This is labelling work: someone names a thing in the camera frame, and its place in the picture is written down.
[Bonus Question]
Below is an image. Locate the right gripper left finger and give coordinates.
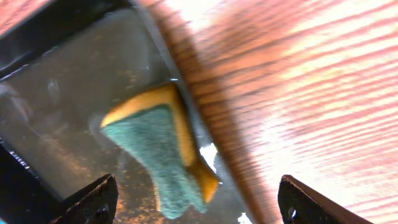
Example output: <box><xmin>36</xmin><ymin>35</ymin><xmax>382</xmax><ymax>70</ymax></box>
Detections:
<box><xmin>50</xmin><ymin>174</ymin><xmax>119</xmax><ymax>224</ymax></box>

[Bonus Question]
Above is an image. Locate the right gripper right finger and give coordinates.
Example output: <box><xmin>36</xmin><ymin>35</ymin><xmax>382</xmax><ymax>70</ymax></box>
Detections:
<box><xmin>277</xmin><ymin>175</ymin><xmax>372</xmax><ymax>224</ymax></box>

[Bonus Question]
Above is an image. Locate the yellow sponge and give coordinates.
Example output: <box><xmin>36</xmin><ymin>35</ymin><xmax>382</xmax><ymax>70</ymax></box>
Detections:
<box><xmin>100</xmin><ymin>83</ymin><xmax>218</xmax><ymax>219</ymax></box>

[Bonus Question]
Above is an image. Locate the black water tray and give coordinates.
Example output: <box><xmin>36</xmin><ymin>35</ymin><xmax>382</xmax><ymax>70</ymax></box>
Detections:
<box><xmin>1</xmin><ymin>1</ymin><xmax>254</xmax><ymax>223</ymax></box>

